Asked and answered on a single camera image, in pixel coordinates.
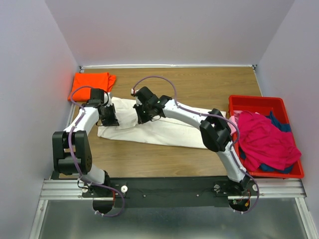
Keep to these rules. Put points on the light pink t-shirt in bin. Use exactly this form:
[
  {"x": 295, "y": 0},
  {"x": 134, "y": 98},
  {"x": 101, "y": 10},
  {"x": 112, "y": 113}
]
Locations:
[{"x": 233, "y": 124}]

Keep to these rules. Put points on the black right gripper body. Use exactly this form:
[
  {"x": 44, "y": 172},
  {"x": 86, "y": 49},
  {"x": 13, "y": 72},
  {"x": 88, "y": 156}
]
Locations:
[{"x": 143, "y": 114}]

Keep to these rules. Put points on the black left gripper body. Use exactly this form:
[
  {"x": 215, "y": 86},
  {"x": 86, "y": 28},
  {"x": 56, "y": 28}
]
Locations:
[{"x": 109, "y": 118}]

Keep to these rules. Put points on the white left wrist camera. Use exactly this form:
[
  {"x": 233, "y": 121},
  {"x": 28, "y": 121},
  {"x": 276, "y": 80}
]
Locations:
[{"x": 107, "y": 99}]

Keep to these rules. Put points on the magenta t-shirt in bin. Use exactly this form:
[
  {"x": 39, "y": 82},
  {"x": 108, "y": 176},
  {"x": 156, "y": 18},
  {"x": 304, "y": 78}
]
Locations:
[{"x": 266, "y": 139}]

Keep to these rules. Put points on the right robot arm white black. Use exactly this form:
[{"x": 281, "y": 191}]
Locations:
[{"x": 213, "y": 126}]

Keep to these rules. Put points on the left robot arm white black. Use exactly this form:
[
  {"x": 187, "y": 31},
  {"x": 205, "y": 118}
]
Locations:
[{"x": 71, "y": 148}]

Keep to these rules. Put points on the aluminium extrusion rail frame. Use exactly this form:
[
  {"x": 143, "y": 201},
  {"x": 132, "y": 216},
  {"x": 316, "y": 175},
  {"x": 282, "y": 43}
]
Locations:
[{"x": 280, "y": 212}]

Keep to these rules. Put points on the white t-shirt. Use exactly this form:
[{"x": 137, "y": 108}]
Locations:
[{"x": 163, "y": 131}]

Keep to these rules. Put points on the navy blue t-shirt in bin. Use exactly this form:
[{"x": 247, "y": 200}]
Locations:
[{"x": 279, "y": 122}]

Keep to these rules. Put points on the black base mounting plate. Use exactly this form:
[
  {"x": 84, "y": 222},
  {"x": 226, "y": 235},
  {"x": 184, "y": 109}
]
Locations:
[{"x": 171, "y": 192}]

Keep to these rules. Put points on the folded orange t-shirt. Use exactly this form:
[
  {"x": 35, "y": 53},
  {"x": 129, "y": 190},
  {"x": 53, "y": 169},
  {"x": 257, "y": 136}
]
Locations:
[{"x": 104, "y": 81}]

